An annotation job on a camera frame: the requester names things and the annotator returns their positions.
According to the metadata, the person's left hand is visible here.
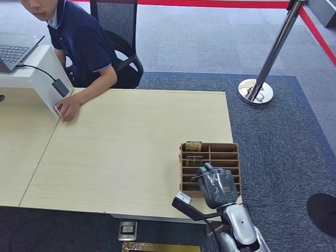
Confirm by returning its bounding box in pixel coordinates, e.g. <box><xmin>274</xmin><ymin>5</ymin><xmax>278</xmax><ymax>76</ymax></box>
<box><xmin>55</xmin><ymin>96</ymin><xmax>82</xmax><ymax>123</ymax></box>

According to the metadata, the white laptop stand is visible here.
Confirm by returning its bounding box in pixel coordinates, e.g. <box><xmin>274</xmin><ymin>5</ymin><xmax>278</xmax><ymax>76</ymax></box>
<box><xmin>0</xmin><ymin>44</ymin><xmax>75</xmax><ymax>119</ymax></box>

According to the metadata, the red barrier belt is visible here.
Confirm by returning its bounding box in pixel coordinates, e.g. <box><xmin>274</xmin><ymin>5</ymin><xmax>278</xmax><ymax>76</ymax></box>
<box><xmin>70</xmin><ymin>0</ymin><xmax>289</xmax><ymax>9</ymax></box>
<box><xmin>297</xmin><ymin>6</ymin><xmax>336</xmax><ymax>67</ymax></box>

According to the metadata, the black laptop cable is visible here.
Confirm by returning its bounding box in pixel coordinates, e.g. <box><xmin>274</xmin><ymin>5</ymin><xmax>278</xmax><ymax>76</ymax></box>
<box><xmin>16</xmin><ymin>63</ymin><xmax>57</xmax><ymax>83</ymax></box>

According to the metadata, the chrome stanchion post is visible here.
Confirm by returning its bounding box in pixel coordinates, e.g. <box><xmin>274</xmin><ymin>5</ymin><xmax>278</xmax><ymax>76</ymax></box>
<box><xmin>237</xmin><ymin>0</ymin><xmax>307</xmax><ymax>106</ymax></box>

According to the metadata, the person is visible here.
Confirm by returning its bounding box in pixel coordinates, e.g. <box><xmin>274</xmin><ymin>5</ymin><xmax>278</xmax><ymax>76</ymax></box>
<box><xmin>20</xmin><ymin>0</ymin><xmax>119</xmax><ymax>123</ymax></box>

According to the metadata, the dark blue carpet rug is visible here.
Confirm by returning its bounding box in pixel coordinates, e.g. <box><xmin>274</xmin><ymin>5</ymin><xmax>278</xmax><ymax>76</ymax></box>
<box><xmin>0</xmin><ymin>71</ymin><xmax>336</xmax><ymax>252</ymax></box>

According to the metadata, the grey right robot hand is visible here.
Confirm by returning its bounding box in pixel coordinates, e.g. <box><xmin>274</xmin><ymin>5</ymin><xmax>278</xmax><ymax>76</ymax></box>
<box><xmin>191</xmin><ymin>162</ymin><xmax>239</xmax><ymax>211</ymax></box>

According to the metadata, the brown green card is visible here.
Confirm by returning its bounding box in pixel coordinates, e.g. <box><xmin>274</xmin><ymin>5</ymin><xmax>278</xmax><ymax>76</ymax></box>
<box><xmin>186</xmin><ymin>155</ymin><xmax>204</xmax><ymax>168</ymax></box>

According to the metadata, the black round base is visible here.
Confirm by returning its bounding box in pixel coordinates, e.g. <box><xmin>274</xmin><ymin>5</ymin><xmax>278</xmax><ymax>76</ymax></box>
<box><xmin>307</xmin><ymin>193</ymin><xmax>336</xmax><ymax>239</ymax></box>

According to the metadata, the brown hotel print card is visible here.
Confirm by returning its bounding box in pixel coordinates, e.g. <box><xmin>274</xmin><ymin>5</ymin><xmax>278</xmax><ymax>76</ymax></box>
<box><xmin>185</xmin><ymin>141</ymin><xmax>202</xmax><ymax>153</ymax></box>

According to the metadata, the grey block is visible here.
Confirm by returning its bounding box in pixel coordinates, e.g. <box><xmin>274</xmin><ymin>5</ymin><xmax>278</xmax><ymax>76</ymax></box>
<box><xmin>306</xmin><ymin>0</ymin><xmax>336</xmax><ymax>28</ymax></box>

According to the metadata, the black office chair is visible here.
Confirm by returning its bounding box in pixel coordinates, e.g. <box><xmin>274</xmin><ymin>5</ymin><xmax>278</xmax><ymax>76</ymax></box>
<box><xmin>89</xmin><ymin>0</ymin><xmax>144</xmax><ymax>89</ymax></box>

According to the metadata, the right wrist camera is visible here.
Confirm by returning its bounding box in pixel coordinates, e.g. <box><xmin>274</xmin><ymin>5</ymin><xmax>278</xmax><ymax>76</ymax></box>
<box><xmin>171</xmin><ymin>191</ymin><xmax>208</xmax><ymax>222</ymax></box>

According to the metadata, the metal floor socket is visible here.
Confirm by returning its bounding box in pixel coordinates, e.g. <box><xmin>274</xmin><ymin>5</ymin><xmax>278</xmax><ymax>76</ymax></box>
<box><xmin>118</xmin><ymin>221</ymin><xmax>137</xmax><ymax>242</ymax></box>

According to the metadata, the wooden card holder box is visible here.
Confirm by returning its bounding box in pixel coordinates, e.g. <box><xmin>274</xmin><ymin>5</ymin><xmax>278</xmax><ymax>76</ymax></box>
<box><xmin>179</xmin><ymin>142</ymin><xmax>242</xmax><ymax>199</ymax></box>

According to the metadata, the gold floor plate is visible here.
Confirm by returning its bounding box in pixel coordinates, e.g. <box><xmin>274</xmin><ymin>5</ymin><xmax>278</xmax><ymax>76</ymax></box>
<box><xmin>122</xmin><ymin>241</ymin><xmax>202</xmax><ymax>252</ymax></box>

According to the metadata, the grey laptop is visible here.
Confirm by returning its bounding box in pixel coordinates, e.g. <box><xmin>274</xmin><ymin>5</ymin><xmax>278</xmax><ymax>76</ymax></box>
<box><xmin>0</xmin><ymin>33</ymin><xmax>45</xmax><ymax>74</ymax></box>

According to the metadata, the black adapter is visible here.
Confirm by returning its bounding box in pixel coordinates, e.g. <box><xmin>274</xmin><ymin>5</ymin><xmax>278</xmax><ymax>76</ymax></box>
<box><xmin>51</xmin><ymin>78</ymin><xmax>70</xmax><ymax>98</ymax></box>

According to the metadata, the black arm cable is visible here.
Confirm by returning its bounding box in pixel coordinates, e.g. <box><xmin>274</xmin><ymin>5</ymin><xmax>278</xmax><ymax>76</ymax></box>
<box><xmin>202</xmin><ymin>217</ymin><xmax>223</xmax><ymax>252</ymax></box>

